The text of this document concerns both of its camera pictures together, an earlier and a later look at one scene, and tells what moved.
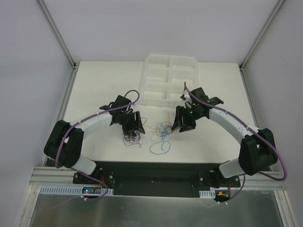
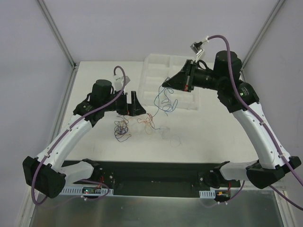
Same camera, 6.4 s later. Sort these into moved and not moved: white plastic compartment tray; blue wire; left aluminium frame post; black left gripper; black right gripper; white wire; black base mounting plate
Moved: black left gripper; black right gripper; white wire; blue wire
Not moved: black base mounting plate; white plastic compartment tray; left aluminium frame post
